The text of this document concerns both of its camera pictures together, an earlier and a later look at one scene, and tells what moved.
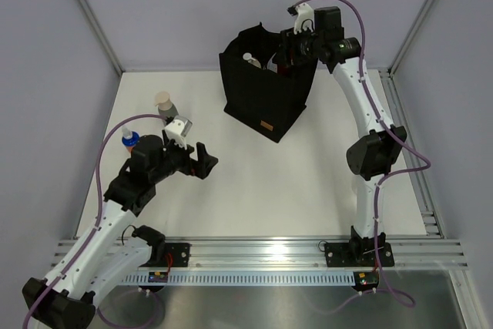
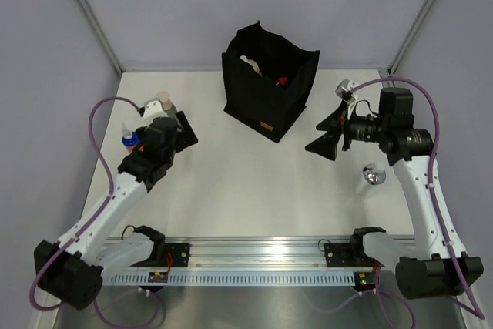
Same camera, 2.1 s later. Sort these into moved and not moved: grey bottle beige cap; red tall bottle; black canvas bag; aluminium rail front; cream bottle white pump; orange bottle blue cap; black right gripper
Moved: cream bottle white pump; red tall bottle; black right gripper
Not moved: orange bottle blue cap; aluminium rail front; black canvas bag; grey bottle beige cap
